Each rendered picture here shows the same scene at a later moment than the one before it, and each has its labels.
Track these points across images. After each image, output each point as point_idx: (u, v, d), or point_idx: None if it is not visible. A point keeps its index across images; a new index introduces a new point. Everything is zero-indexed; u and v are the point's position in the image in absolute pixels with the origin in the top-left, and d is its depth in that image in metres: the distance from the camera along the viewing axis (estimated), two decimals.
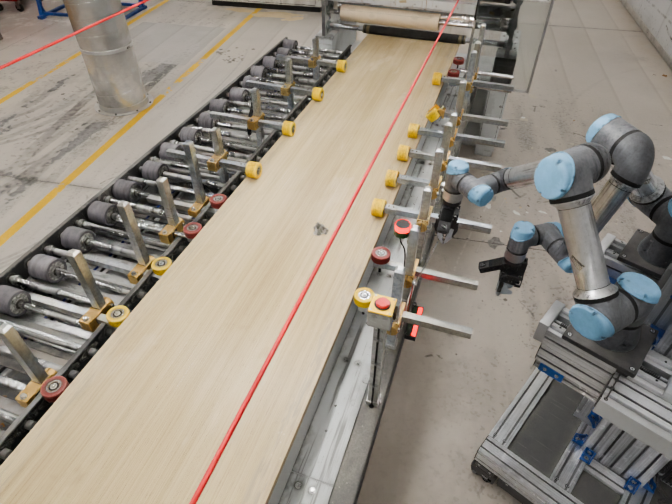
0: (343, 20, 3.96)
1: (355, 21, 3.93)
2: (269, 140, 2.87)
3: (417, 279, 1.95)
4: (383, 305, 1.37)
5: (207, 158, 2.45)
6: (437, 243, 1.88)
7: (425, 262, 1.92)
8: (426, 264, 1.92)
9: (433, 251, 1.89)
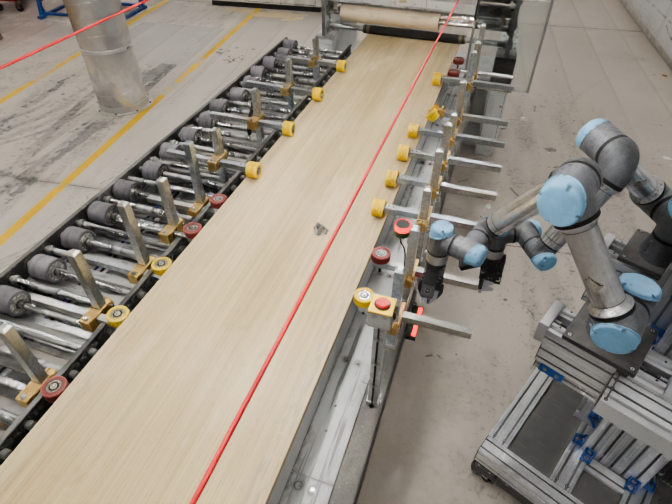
0: (343, 20, 3.96)
1: (355, 21, 3.93)
2: (269, 140, 2.87)
3: (415, 286, 1.95)
4: (383, 305, 1.37)
5: (207, 158, 2.45)
6: (421, 303, 1.78)
7: (417, 293, 1.87)
8: (418, 293, 1.87)
9: (420, 299, 1.81)
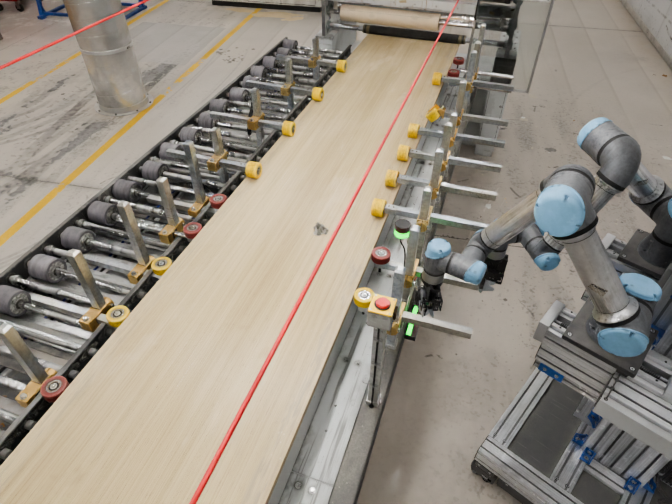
0: (343, 20, 3.96)
1: (355, 21, 3.93)
2: (269, 140, 2.87)
3: (415, 286, 1.95)
4: (383, 305, 1.37)
5: (207, 158, 2.45)
6: None
7: None
8: None
9: None
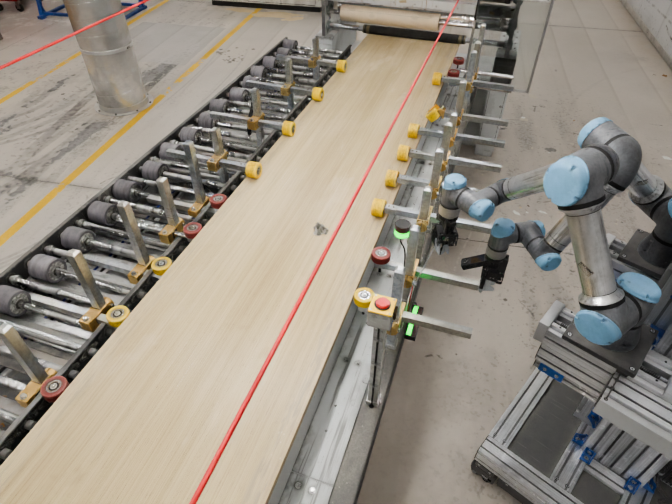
0: (343, 20, 3.96)
1: (355, 21, 3.93)
2: (269, 140, 2.87)
3: (417, 279, 1.95)
4: (383, 305, 1.37)
5: (207, 158, 2.45)
6: None
7: (425, 262, 1.92)
8: (426, 264, 1.92)
9: (433, 251, 1.89)
